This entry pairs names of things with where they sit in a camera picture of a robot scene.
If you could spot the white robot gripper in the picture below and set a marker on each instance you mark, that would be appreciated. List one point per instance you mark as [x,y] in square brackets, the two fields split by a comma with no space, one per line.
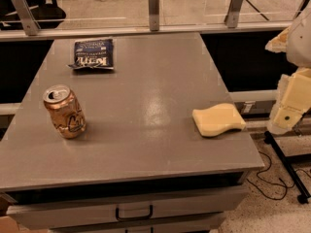
[300,46]

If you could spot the yellow sponge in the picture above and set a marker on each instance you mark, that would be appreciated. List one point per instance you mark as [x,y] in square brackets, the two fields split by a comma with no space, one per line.
[218,119]

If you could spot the black floor stand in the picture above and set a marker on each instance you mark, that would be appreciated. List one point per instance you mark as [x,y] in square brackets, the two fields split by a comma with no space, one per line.
[288,162]

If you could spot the lower grey drawer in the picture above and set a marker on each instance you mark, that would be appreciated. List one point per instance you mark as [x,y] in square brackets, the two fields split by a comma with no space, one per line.
[172,224]

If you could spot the blue chip bag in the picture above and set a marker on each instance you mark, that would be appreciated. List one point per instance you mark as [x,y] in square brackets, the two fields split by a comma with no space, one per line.
[93,54]

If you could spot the gold soda can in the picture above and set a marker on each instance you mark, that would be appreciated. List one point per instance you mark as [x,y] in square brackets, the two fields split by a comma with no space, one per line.
[65,111]

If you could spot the black office chair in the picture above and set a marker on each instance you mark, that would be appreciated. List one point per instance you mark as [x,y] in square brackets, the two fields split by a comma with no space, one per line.
[46,12]

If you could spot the white railing beam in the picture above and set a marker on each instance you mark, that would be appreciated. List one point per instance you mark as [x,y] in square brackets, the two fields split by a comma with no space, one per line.
[53,34]

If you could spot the grey cabinet drawer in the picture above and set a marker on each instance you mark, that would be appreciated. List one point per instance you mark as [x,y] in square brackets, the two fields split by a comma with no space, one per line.
[102,210]

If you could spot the right metal bracket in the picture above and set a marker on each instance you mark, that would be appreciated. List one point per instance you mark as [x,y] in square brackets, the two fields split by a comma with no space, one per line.
[232,15]

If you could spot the metal bracket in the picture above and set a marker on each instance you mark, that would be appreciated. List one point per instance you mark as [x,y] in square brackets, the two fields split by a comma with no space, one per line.
[27,20]
[232,15]
[153,14]

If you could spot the middle metal bracket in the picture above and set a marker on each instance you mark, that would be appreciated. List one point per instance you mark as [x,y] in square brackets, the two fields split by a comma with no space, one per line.
[153,14]

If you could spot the black drawer handle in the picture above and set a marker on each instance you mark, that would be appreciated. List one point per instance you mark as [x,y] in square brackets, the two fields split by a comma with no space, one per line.
[129,214]

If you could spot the left metal bracket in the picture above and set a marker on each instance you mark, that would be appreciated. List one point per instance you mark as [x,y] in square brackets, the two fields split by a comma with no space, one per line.
[27,20]

